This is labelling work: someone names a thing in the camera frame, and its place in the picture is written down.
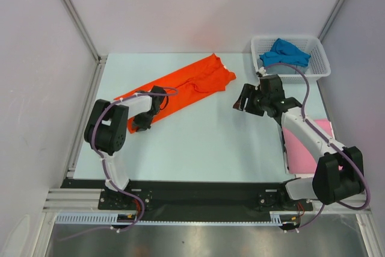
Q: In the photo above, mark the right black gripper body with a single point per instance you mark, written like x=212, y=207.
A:
x=258, y=99

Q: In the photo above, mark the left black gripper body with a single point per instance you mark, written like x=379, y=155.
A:
x=145, y=117

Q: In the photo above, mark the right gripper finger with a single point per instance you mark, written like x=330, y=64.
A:
x=245, y=94
x=254, y=108

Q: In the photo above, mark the orange t shirt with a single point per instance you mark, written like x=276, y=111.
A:
x=193, y=82

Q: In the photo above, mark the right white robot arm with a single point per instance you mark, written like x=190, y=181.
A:
x=339, y=169

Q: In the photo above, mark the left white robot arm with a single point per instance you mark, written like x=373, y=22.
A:
x=106, y=131

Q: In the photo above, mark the blue t shirt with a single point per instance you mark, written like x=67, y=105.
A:
x=285, y=52

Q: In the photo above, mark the pink folded t shirt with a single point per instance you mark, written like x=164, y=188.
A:
x=298, y=159

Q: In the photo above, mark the white plastic basket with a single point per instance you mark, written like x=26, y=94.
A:
x=319, y=65

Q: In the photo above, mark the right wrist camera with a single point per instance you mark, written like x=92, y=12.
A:
x=261, y=72

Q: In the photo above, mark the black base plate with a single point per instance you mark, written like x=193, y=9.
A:
x=198, y=201

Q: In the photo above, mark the left corner aluminium post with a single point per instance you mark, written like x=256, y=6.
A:
x=80, y=27

